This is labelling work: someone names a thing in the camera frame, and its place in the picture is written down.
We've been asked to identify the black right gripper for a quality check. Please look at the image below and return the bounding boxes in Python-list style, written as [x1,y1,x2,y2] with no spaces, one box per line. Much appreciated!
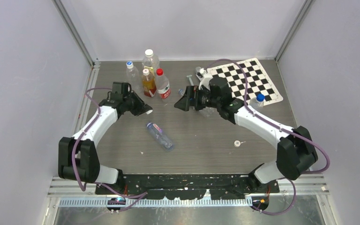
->
[175,85,221,111]

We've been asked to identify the clear bottle pink label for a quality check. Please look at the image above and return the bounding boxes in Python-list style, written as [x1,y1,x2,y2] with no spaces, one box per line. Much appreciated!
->
[146,122,174,151]

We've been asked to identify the blue label clear bottle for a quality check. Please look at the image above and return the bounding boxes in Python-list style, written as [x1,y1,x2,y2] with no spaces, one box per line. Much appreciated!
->
[249,97,264,111]

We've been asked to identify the blue bottle cap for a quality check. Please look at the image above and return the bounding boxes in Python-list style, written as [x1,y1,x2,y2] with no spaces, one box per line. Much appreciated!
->
[256,93,265,102]

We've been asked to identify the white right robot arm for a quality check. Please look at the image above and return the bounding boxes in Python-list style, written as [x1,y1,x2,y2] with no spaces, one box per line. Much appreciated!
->
[174,77,318,192]

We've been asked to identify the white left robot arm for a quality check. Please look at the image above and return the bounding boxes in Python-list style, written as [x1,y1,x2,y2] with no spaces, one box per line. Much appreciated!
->
[58,82,153,194]

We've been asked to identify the amber liquid bottle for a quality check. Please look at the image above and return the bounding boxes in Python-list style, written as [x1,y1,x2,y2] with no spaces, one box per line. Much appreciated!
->
[142,68,157,98]

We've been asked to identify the Pepsi label clear bottle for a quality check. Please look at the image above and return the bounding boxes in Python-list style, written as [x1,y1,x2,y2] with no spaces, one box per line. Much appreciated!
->
[178,89,214,118]

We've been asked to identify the red cap clear bottle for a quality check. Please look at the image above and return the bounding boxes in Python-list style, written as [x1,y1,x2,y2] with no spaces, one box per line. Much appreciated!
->
[156,68,171,99]

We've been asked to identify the blue white cap bottle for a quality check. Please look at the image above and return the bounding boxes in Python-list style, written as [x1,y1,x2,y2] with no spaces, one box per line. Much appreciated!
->
[126,61,143,94]

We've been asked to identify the tall white cap bottle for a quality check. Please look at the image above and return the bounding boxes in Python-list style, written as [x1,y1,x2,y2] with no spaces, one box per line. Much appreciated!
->
[142,49,160,75]

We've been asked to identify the black white chessboard mat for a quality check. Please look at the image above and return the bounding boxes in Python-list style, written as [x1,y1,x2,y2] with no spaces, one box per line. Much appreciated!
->
[207,58,283,105]

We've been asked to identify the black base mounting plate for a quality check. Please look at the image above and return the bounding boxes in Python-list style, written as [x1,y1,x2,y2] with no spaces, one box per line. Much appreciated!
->
[95,174,279,200]

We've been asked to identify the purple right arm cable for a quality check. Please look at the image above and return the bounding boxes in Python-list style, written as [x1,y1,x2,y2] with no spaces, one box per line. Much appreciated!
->
[206,59,330,174]

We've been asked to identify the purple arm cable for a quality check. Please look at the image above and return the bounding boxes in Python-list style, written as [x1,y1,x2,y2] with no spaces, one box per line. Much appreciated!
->
[71,88,148,206]
[206,59,330,174]

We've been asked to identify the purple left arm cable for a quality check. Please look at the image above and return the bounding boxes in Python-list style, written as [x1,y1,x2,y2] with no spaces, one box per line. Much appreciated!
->
[71,88,148,206]

